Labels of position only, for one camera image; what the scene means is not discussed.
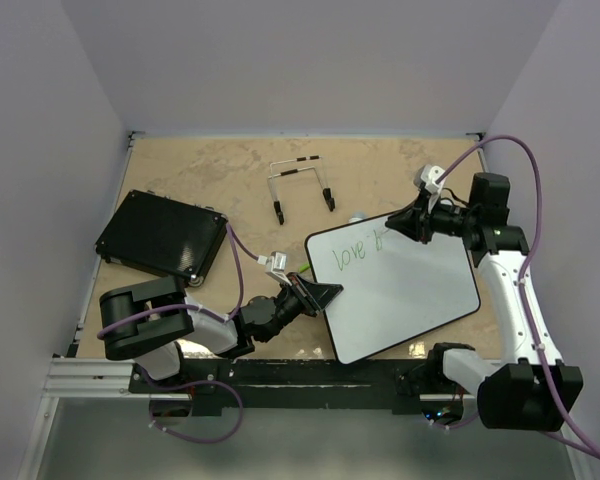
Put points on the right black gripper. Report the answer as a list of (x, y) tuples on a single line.
[(415, 222)]

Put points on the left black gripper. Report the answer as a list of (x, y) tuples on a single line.
[(313, 297)]

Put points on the white rectangular whiteboard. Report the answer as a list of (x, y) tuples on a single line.
[(394, 288)]

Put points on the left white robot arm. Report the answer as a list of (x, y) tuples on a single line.
[(144, 322)]

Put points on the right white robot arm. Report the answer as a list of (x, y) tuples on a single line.
[(532, 387)]

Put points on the black flat case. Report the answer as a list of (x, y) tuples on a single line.
[(163, 237)]

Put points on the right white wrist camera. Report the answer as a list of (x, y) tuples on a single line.
[(429, 179)]

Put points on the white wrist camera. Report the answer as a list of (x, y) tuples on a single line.
[(275, 266), (429, 179)]

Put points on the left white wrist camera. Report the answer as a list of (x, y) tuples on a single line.
[(275, 266)]

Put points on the black wire easel stand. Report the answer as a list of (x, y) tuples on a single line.
[(305, 174)]

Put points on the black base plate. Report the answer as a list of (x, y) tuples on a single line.
[(397, 385)]

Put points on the aluminium frame rail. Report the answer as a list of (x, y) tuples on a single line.
[(72, 378)]

